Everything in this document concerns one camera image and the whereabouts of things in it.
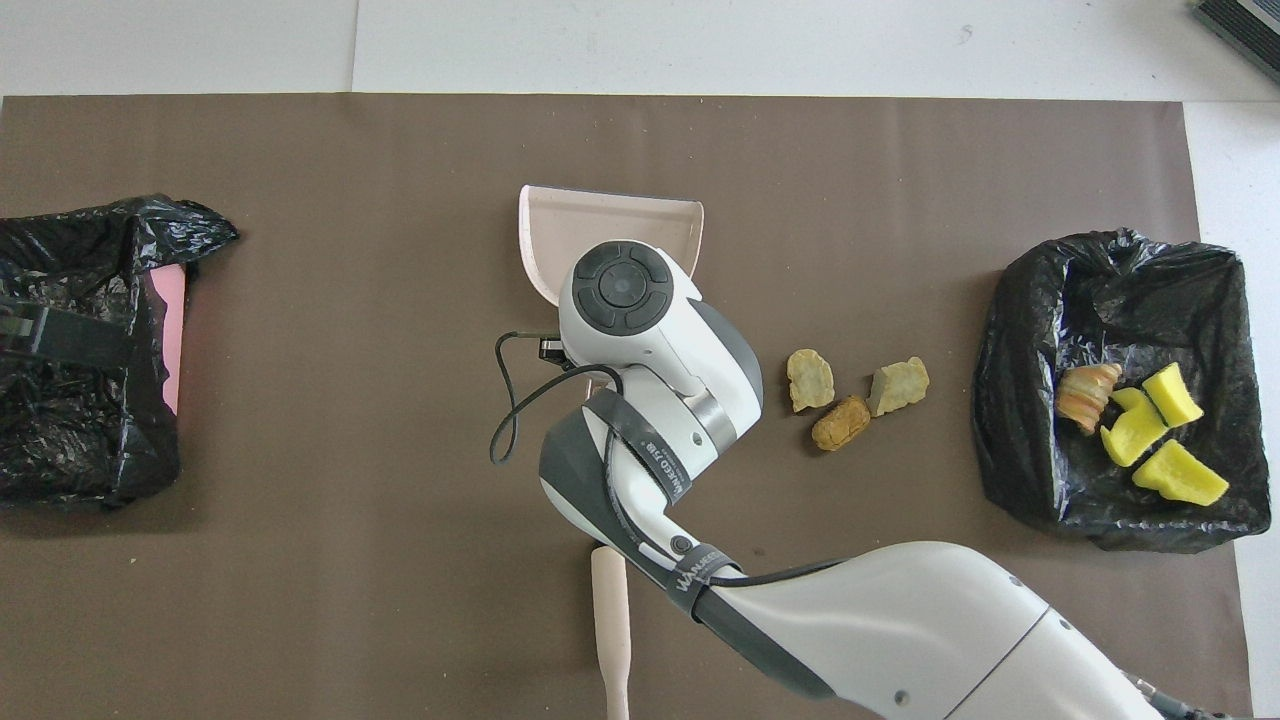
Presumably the beige plastic dustpan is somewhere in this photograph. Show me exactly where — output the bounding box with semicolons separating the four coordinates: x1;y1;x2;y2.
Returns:
518;185;705;393

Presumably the tan yellow sponge piece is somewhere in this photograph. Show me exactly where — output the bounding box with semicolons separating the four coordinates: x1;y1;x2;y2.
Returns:
786;348;836;413

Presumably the beige hand brush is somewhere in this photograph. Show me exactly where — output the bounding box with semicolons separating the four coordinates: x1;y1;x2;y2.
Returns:
590;545;633;720

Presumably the orange brown sponge piece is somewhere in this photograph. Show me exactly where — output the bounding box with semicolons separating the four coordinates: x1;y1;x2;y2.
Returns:
811;395;872;452

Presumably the greenish tan sponge piece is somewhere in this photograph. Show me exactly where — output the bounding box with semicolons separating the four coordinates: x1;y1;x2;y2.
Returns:
866;357;931;418

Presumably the beige sponge piece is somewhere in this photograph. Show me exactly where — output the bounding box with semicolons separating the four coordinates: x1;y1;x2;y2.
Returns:
1055;362;1123;434

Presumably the pink plastic bin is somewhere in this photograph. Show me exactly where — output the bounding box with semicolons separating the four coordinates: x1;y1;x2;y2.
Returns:
150;263;189;416

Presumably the right black-bagged bin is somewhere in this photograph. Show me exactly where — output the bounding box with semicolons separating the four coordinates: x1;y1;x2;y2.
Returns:
972;228;1273;554

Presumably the left black-bagged pink bin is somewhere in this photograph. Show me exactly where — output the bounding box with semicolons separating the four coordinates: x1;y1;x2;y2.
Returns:
0;193;241;508

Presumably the brown paper mat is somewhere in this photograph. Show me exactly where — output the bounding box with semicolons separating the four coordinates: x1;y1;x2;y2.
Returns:
0;93;1254;720

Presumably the dark grey ribbed device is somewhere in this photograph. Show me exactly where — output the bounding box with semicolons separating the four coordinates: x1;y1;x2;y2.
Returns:
1190;0;1280;86

